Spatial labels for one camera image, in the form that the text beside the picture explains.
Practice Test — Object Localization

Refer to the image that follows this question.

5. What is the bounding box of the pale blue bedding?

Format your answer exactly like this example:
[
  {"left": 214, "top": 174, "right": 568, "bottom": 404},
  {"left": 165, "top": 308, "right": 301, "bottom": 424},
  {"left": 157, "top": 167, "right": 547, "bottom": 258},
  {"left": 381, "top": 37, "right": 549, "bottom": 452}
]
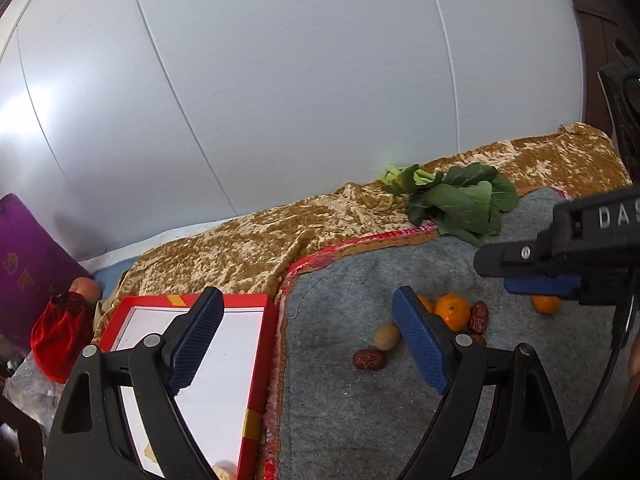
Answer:
[{"left": 77, "top": 220, "right": 236, "bottom": 301}]

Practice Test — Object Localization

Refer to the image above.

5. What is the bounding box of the red box with white inside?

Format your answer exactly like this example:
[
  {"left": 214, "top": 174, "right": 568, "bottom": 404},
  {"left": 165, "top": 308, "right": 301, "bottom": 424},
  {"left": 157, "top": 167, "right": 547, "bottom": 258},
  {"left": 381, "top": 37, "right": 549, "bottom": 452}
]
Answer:
[{"left": 98, "top": 294, "right": 278, "bottom": 480}]

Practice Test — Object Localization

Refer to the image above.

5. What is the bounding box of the red velvet pouch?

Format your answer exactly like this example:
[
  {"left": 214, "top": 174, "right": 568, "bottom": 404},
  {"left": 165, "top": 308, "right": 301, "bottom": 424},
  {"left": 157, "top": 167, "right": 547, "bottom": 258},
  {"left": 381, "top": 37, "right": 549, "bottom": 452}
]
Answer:
[{"left": 30, "top": 292, "right": 96, "bottom": 385}]

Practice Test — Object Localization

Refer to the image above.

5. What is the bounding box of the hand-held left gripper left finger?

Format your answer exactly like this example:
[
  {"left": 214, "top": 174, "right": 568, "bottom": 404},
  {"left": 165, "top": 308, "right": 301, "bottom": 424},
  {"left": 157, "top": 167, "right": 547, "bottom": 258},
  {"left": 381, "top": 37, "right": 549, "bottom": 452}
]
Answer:
[{"left": 45, "top": 286, "right": 226, "bottom": 480}]

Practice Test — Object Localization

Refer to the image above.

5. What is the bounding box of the black cable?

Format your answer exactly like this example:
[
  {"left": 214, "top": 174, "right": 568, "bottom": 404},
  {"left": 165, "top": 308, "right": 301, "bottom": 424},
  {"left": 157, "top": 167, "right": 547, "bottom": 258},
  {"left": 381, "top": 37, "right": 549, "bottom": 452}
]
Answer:
[{"left": 565, "top": 305, "right": 640, "bottom": 480}]

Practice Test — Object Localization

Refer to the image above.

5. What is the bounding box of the gold velvet cloth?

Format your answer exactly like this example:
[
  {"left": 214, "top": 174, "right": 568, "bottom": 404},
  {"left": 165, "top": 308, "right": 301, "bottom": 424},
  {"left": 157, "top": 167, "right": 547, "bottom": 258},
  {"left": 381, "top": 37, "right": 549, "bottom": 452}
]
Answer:
[{"left": 92, "top": 121, "right": 633, "bottom": 346}]

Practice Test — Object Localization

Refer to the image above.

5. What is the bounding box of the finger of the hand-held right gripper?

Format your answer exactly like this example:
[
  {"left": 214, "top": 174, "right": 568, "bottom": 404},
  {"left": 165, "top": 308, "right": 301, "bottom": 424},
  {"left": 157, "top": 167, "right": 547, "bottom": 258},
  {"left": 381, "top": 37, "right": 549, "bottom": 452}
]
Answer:
[{"left": 474, "top": 240, "right": 583, "bottom": 298}]

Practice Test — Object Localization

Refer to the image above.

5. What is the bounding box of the brown wooden furniture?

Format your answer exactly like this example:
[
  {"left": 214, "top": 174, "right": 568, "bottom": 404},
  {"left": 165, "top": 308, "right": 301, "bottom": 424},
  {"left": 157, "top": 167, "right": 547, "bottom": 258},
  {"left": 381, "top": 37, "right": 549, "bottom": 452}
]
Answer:
[{"left": 560, "top": 0, "right": 640, "bottom": 141}]

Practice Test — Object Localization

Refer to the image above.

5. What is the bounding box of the leafy green vegetable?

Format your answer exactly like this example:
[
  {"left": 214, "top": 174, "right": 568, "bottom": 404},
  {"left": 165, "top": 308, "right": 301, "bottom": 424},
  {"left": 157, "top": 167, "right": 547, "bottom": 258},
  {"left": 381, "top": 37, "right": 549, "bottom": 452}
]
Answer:
[{"left": 381, "top": 164, "right": 520, "bottom": 247}]

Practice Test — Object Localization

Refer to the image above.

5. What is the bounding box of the grey felt mat red trim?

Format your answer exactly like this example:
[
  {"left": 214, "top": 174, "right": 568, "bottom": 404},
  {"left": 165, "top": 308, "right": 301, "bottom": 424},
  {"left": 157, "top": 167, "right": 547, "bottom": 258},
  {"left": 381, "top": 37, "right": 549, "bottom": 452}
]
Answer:
[{"left": 262, "top": 187, "right": 640, "bottom": 480}]

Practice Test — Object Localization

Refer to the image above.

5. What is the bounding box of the purple box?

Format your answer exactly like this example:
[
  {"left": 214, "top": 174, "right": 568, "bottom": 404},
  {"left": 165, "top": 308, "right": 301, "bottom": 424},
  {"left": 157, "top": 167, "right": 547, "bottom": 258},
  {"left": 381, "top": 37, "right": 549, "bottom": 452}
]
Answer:
[{"left": 0, "top": 192, "right": 93, "bottom": 356}]

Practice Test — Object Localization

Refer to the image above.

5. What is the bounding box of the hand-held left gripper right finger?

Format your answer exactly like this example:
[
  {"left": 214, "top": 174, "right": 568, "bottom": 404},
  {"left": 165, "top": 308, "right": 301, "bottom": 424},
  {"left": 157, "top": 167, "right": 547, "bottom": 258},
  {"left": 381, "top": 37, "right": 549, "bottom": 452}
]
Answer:
[{"left": 391, "top": 286, "right": 573, "bottom": 480}]

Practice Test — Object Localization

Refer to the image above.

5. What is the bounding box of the clear plastic bag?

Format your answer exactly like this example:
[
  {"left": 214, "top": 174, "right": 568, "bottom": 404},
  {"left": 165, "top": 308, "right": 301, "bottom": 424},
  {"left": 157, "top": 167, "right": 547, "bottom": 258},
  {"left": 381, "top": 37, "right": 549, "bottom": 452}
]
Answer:
[{"left": 0, "top": 350, "right": 66, "bottom": 426}]

